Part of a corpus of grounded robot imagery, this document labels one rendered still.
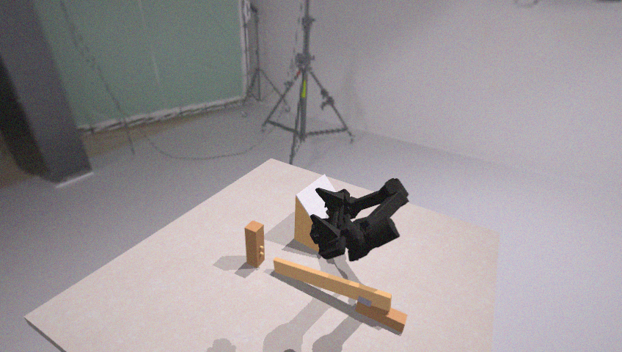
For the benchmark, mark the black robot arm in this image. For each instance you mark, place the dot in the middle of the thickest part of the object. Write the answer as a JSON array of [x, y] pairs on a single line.
[[377, 228]]

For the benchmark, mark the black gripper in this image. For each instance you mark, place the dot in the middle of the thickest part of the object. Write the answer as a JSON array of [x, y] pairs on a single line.
[[341, 232]]

